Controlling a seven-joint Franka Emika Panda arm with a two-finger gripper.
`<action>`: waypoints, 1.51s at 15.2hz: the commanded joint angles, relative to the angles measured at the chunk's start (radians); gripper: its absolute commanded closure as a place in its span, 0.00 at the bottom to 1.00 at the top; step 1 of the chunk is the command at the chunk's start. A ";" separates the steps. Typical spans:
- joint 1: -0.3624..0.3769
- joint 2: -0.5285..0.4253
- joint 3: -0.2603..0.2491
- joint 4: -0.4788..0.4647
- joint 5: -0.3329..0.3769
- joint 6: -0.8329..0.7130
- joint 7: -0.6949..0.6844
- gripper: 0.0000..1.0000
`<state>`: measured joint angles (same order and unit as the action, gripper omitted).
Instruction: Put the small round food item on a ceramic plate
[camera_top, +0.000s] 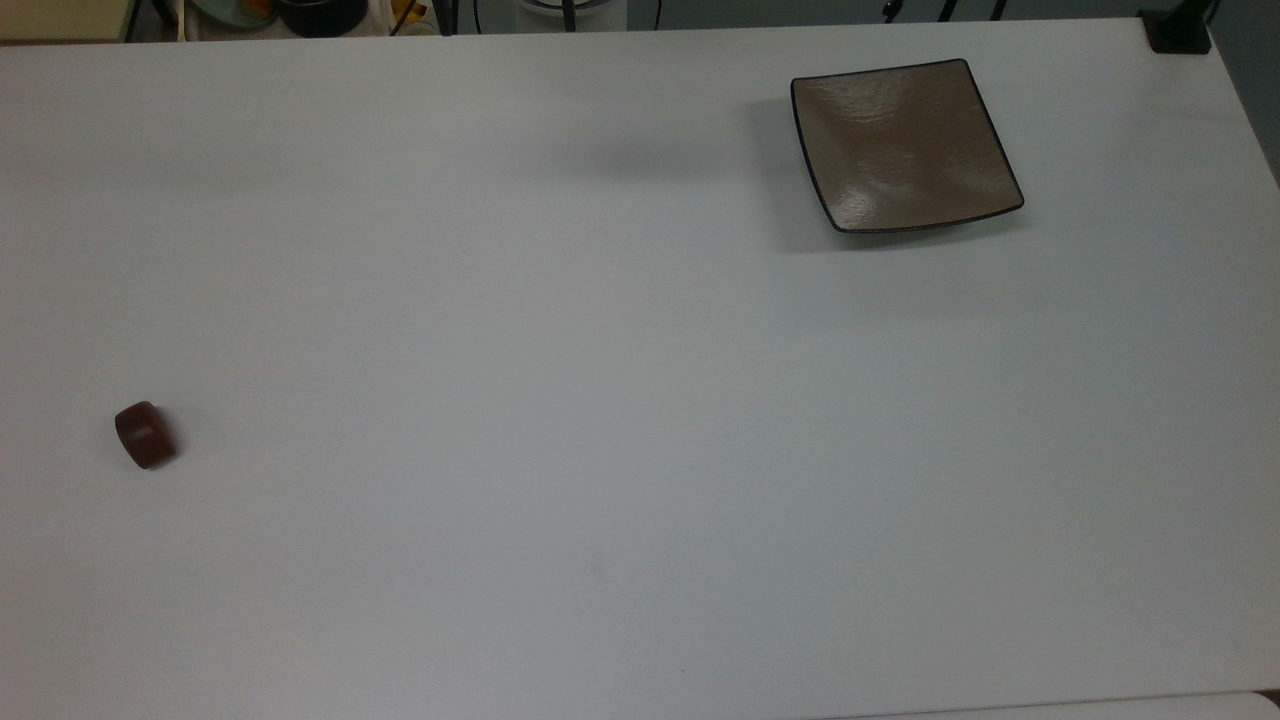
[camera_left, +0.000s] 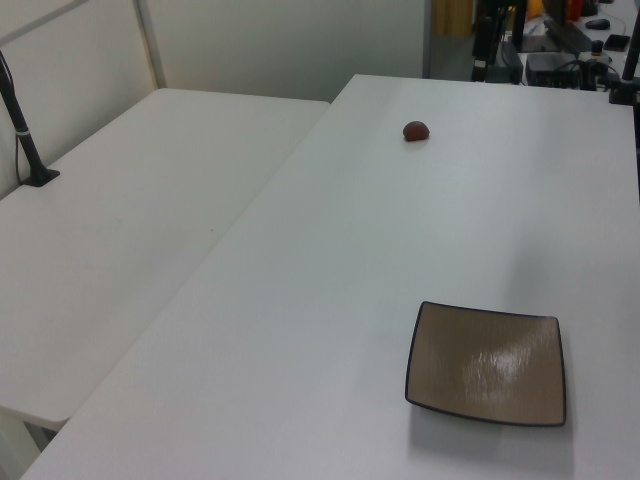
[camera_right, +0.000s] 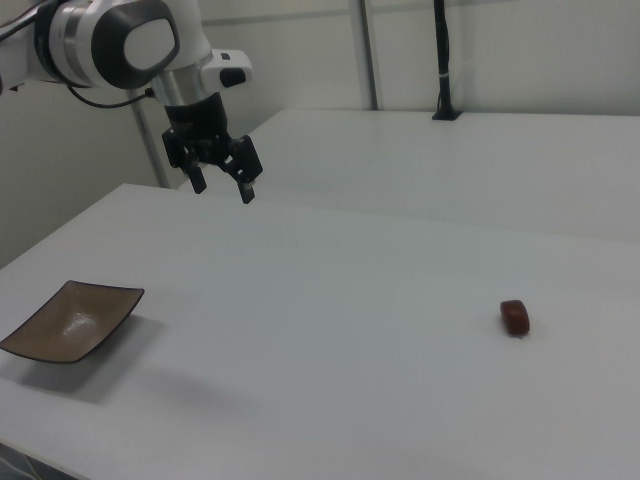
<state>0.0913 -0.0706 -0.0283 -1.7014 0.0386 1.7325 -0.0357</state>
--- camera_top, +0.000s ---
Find small round brown food item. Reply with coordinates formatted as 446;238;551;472
114;401;178;471

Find square brown ceramic plate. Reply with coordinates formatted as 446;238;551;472
790;58;1026;235

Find white round device base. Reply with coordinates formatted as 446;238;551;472
514;0;630;32

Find black round bowl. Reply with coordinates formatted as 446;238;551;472
275;0;370;39

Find light blue plate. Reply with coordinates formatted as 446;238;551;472
189;0;281;29

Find black tripod legs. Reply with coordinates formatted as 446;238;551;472
879;0;1011;24

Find black table corner clamp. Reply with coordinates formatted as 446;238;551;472
1138;0;1217;55

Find beige wooden furniture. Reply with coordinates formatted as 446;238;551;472
0;0;137;44

